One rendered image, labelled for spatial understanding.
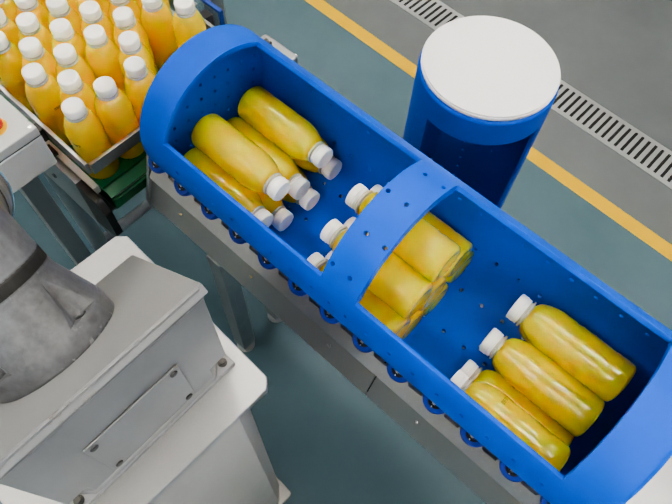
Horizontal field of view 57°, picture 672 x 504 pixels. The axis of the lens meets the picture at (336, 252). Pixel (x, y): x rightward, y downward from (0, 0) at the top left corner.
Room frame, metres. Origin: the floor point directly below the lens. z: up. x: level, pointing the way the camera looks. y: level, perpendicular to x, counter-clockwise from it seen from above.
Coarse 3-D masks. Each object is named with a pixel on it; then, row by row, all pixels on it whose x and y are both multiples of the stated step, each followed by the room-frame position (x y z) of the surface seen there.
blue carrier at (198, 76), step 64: (192, 64) 0.68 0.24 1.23; (256, 64) 0.82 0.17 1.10; (192, 128) 0.70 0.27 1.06; (320, 128) 0.73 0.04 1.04; (384, 128) 0.61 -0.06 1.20; (192, 192) 0.55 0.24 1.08; (320, 192) 0.64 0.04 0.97; (384, 192) 0.47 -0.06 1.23; (448, 192) 0.49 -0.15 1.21; (384, 256) 0.38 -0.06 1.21; (512, 256) 0.48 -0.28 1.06; (448, 320) 0.40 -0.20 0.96; (576, 320) 0.38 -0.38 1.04; (640, 320) 0.32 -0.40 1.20; (448, 384) 0.24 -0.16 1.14; (640, 384) 0.29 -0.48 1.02; (512, 448) 0.16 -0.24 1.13; (576, 448) 0.20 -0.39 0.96; (640, 448) 0.15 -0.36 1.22
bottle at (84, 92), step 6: (84, 84) 0.79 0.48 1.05; (60, 90) 0.77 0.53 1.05; (78, 90) 0.77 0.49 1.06; (84, 90) 0.77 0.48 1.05; (90, 90) 0.78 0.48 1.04; (60, 96) 0.76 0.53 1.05; (66, 96) 0.76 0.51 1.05; (72, 96) 0.76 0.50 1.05; (78, 96) 0.76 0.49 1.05; (84, 96) 0.76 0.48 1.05; (90, 96) 0.77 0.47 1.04; (60, 102) 0.76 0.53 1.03; (84, 102) 0.76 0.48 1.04; (90, 102) 0.76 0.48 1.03; (90, 108) 0.76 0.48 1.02; (96, 114) 0.76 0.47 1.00
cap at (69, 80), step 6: (60, 72) 0.79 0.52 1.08; (66, 72) 0.79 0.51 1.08; (72, 72) 0.79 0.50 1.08; (60, 78) 0.77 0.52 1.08; (66, 78) 0.77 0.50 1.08; (72, 78) 0.78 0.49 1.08; (78, 78) 0.78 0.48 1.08; (60, 84) 0.76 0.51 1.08; (66, 84) 0.76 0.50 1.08; (72, 84) 0.76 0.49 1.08; (78, 84) 0.77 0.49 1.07; (66, 90) 0.76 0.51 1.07; (72, 90) 0.76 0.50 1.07
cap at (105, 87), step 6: (102, 78) 0.78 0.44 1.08; (108, 78) 0.78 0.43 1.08; (96, 84) 0.76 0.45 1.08; (102, 84) 0.77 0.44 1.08; (108, 84) 0.77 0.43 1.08; (114, 84) 0.77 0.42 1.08; (96, 90) 0.75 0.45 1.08; (102, 90) 0.75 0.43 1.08; (108, 90) 0.75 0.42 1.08; (114, 90) 0.76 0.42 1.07; (102, 96) 0.75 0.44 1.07; (108, 96) 0.75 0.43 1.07
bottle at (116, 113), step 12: (96, 96) 0.75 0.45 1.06; (120, 96) 0.77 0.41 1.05; (96, 108) 0.75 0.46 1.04; (108, 108) 0.74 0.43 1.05; (120, 108) 0.75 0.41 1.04; (132, 108) 0.77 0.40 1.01; (108, 120) 0.73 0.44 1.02; (120, 120) 0.74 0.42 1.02; (132, 120) 0.76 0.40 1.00; (108, 132) 0.74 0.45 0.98; (120, 132) 0.74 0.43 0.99; (120, 156) 0.74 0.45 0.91; (132, 156) 0.74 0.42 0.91
